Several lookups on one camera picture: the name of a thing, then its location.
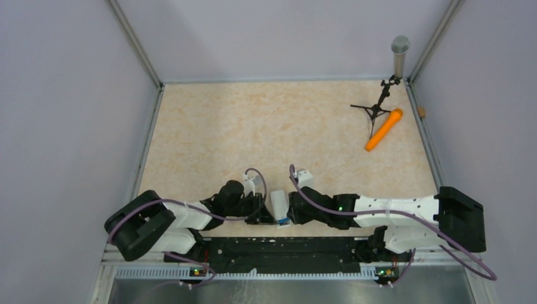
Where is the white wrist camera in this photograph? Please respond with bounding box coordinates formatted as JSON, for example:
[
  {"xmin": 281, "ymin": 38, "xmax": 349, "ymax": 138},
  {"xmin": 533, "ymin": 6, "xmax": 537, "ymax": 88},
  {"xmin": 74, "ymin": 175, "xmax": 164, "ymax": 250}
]
[
  {"xmin": 296, "ymin": 169, "xmax": 314, "ymax": 189},
  {"xmin": 242, "ymin": 175, "xmax": 263, "ymax": 196}
]

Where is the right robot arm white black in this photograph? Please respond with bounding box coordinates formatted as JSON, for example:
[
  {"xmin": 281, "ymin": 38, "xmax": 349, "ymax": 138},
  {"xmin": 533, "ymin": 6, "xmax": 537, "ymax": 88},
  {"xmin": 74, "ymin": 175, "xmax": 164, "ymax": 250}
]
[{"xmin": 288, "ymin": 186, "xmax": 486, "ymax": 261}]

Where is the grey metal cylinder post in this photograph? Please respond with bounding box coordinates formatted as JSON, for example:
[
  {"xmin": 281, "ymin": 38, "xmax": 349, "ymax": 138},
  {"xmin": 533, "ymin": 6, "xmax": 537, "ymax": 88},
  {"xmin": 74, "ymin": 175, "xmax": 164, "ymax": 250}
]
[{"xmin": 391, "ymin": 35, "xmax": 410, "ymax": 79}]

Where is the small tan block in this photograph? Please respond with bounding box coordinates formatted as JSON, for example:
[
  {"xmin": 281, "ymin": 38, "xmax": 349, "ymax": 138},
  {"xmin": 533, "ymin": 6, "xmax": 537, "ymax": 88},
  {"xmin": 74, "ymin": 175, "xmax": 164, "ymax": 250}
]
[{"xmin": 417, "ymin": 106, "xmax": 426, "ymax": 119}]

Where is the white remote control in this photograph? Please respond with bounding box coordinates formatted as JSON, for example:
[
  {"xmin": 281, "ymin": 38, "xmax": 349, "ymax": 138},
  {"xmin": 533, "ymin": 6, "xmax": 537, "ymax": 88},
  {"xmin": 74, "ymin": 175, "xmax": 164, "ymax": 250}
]
[{"xmin": 270, "ymin": 190, "xmax": 291, "ymax": 228}]

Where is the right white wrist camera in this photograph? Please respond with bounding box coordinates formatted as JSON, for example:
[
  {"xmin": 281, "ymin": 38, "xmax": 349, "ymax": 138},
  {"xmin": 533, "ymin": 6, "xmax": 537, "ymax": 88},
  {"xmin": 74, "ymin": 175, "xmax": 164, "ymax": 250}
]
[{"xmin": 296, "ymin": 169, "xmax": 314, "ymax": 189}]

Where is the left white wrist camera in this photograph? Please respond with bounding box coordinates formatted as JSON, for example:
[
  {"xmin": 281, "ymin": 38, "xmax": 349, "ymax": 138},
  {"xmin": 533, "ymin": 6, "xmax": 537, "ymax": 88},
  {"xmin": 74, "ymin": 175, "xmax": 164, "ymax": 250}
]
[{"xmin": 242, "ymin": 175, "xmax": 263, "ymax": 196}]

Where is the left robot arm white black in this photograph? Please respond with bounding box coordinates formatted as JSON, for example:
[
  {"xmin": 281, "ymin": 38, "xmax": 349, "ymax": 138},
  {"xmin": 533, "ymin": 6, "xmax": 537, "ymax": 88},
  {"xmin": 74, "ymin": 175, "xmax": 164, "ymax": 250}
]
[{"xmin": 104, "ymin": 179, "xmax": 267, "ymax": 262}]

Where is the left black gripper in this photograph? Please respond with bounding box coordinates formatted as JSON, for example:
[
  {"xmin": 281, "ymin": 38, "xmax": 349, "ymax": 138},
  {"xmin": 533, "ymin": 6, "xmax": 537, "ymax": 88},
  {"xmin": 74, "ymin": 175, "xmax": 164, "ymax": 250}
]
[{"xmin": 225, "ymin": 193, "xmax": 277, "ymax": 225}]

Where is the orange toy microphone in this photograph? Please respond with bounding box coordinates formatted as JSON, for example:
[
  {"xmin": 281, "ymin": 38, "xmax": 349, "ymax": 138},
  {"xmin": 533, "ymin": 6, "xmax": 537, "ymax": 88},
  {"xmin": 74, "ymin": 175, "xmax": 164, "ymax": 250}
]
[{"xmin": 365, "ymin": 108, "xmax": 403, "ymax": 151}]

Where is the black mini tripod stand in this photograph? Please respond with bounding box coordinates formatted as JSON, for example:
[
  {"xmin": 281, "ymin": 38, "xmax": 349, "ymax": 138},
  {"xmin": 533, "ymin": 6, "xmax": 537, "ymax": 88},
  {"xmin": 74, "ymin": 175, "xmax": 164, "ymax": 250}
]
[{"xmin": 350, "ymin": 75, "xmax": 401, "ymax": 139}]

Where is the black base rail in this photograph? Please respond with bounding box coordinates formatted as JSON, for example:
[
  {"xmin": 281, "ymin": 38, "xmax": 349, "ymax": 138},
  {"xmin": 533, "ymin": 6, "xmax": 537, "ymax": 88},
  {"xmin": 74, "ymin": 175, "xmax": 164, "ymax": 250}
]
[{"xmin": 184, "ymin": 237, "xmax": 411, "ymax": 274}]

